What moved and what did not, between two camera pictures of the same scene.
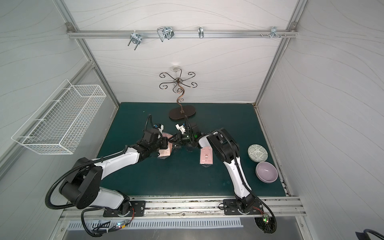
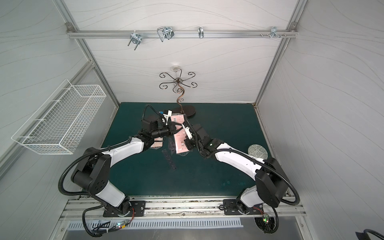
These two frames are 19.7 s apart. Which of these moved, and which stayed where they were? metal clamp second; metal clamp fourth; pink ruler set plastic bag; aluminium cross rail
Moved: pink ruler set plastic bag
Stayed: aluminium cross rail; metal clamp fourth; metal clamp second
